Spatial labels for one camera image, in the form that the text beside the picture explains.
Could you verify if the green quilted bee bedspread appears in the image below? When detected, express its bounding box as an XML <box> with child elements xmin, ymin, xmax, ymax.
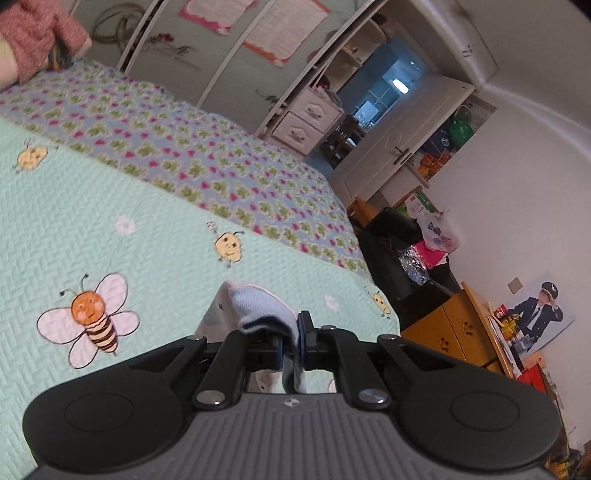
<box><xmin>0</xmin><ymin>60</ymin><xmax>403</xmax><ymax>417</ymax></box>

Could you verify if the green cardboard box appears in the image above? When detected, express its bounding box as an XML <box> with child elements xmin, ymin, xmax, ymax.
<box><xmin>392</xmin><ymin>186</ymin><xmax>443</xmax><ymax>221</ymax></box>

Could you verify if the white door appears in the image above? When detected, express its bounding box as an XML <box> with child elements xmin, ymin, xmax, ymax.
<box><xmin>329</xmin><ymin>75</ymin><xmax>477</xmax><ymax>209</ymax></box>

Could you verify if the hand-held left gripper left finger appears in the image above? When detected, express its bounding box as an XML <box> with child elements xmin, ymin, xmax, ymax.
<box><xmin>127</xmin><ymin>330</ymin><xmax>286</xmax><ymax>411</ymax></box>

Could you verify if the pink-bordered paper poster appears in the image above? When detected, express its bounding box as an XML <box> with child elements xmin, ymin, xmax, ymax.
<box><xmin>178</xmin><ymin>0</ymin><xmax>260</xmax><ymax>36</ymax></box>

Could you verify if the white printed children's sweatshirt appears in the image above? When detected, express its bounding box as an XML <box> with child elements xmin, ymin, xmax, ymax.
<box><xmin>196</xmin><ymin>280</ymin><xmax>339</xmax><ymax>396</ymax></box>

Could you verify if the orange-bordered paper poster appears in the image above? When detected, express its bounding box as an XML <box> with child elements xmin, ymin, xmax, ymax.
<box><xmin>241</xmin><ymin>0</ymin><xmax>332</xmax><ymax>68</ymax></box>

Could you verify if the white wardrobe with sliding doors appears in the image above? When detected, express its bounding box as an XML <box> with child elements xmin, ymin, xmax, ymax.
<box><xmin>67</xmin><ymin>0</ymin><xmax>394</xmax><ymax>145</ymax></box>

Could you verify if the pink knitted garment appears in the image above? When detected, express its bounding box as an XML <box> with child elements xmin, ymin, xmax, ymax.
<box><xmin>0</xmin><ymin>0</ymin><xmax>94</xmax><ymax>87</ymax></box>

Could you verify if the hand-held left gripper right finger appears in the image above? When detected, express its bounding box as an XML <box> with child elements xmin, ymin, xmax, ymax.
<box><xmin>297</xmin><ymin>310</ymin><xmax>456</xmax><ymax>410</ymax></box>

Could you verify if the wall poster of uniformed figure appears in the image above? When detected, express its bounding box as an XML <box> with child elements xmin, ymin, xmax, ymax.
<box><xmin>500</xmin><ymin>274</ymin><xmax>576</xmax><ymax>366</ymax></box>

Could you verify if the white plastic bag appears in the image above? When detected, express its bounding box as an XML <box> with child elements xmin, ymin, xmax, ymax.
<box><xmin>414</xmin><ymin>209</ymin><xmax>462</xmax><ymax>254</ymax></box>

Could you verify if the white drawer unit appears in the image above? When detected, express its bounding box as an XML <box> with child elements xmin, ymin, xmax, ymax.
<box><xmin>269</xmin><ymin>87</ymin><xmax>345</xmax><ymax>156</ymax></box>

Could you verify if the silver foil wrap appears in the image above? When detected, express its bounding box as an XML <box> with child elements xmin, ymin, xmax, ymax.
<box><xmin>396</xmin><ymin>246</ymin><xmax>431</xmax><ymax>283</ymax></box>

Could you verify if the wooden cabinet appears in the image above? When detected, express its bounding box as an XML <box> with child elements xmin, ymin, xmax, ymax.
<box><xmin>400</xmin><ymin>281</ymin><xmax>528</xmax><ymax>380</ymax></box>

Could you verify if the wooden chair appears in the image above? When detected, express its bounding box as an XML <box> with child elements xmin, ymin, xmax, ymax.
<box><xmin>320</xmin><ymin>114</ymin><xmax>366</xmax><ymax>168</ymax></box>

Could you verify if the black armchair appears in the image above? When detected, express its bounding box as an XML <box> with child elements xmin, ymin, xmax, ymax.
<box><xmin>357</xmin><ymin>207</ymin><xmax>463</xmax><ymax>304</ymax></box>

